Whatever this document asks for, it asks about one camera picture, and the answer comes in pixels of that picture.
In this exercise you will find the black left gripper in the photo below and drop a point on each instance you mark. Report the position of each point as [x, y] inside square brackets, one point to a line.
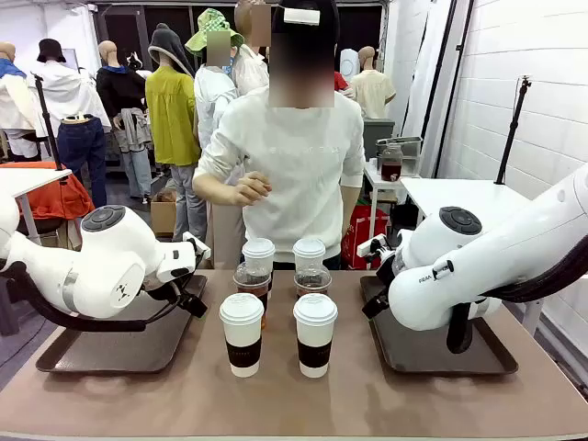
[193, 305]

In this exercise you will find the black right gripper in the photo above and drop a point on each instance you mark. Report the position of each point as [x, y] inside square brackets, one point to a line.
[383, 275]

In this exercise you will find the white paper cup black sleeve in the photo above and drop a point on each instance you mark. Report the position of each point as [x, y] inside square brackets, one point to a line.
[242, 321]
[258, 250]
[309, 250]
[315, 321]

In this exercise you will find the clear plastic iced tea cup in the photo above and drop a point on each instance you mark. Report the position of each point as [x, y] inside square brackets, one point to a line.
[312, 281]
[250, 282]

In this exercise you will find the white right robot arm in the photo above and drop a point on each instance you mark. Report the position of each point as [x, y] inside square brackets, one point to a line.
[505, 243]

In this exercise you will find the person's right forearm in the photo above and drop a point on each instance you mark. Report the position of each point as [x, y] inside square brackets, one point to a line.
[216, 190]

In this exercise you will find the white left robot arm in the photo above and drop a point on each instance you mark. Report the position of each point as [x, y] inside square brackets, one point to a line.
[105, 271]

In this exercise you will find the person's left forearm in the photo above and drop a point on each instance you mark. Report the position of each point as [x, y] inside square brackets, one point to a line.
[350, 206]

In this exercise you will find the dark brown serving tray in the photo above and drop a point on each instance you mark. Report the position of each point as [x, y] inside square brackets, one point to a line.
[427, 353]
[128, 349]

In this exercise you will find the person's right hand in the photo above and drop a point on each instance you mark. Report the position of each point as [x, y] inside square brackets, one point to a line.
[253, 188]

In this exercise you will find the red bag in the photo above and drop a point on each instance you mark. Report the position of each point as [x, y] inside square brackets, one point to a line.
[363, 239]

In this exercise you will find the small white table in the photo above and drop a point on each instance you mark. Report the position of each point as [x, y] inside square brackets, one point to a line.
[374, 184]

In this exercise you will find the cardboard box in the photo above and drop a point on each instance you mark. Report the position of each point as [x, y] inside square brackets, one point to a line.
[163, 216]

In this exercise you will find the glass jar with dark liquid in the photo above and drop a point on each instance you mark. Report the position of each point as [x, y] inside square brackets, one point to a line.
[392, 165]

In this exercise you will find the grey bin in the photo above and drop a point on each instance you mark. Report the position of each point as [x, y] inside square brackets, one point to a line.
[377, 138]

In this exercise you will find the person in white sweatshirt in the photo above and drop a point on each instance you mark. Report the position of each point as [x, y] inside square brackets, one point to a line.
[294, 165]

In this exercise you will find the orange cloth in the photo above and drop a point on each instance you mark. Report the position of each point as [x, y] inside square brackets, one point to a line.
[55, 197]

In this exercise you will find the mannequin in cream shirt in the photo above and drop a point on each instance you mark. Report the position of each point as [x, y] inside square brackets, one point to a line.
[373, 92]

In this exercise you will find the mannequin in yellow shirt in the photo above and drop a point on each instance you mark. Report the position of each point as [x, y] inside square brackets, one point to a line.
[171, 119]

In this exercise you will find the black tripod stand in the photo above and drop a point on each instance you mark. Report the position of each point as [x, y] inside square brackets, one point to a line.
[48, 124]
[512, 133]

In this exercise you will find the blue jeans torso form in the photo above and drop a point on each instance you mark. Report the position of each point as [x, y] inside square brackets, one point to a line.
[82, 147]

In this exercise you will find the figure with green bucket hat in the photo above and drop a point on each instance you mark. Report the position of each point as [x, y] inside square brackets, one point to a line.
[216, 101]

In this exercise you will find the mannequin in black sweater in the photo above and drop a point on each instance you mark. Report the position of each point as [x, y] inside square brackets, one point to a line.
[120, 92]

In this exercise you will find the tall figure in white shirt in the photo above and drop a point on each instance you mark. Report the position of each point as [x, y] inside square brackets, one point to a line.
[250, 69]

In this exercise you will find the mannequin with black hat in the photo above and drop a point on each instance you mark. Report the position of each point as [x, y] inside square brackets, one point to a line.
[64, 92]

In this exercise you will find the white head-mounted device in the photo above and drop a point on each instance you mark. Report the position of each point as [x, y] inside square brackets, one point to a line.
[301, 15]

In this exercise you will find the mannequin with blue scarf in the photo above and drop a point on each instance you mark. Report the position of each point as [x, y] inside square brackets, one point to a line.
[11, 101]

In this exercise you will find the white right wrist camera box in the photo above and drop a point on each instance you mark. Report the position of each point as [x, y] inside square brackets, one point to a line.
[369, 246]

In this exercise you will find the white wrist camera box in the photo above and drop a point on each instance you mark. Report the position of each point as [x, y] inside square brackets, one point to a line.
[369, 246]
[197, 245]

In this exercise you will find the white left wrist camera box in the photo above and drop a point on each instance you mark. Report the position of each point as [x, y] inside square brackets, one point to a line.
[197, 245]

